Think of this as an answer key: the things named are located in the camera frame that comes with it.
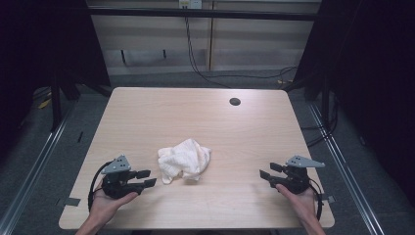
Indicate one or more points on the black curtain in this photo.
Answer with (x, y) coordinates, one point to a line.
(42, 49)
(372, 81)

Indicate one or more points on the white towel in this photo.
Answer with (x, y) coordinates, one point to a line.
(184, 160)

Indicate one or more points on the small black tape piece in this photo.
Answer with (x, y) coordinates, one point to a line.
(80, 136)

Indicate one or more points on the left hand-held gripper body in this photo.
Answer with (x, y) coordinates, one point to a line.
(117, 186)

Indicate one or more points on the black horizontal metal bar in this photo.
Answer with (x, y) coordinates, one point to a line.
(202, 13)

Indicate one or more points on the black metal stand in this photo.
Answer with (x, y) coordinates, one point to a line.
(56, 104)

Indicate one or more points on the person's right hand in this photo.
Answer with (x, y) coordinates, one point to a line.
(305, 204)

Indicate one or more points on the metal floor rail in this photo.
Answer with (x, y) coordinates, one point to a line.
(345, 166)
(36, 163)

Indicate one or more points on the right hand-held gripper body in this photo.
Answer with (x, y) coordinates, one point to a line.
(295, 181)

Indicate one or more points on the person's left hand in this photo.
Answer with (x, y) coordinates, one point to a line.
(104, 207)

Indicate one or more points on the grey tape strip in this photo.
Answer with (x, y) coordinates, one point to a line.
(69, 201)
(326, 197)

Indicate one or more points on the white wall outlet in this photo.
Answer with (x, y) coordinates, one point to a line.
(191, 4)

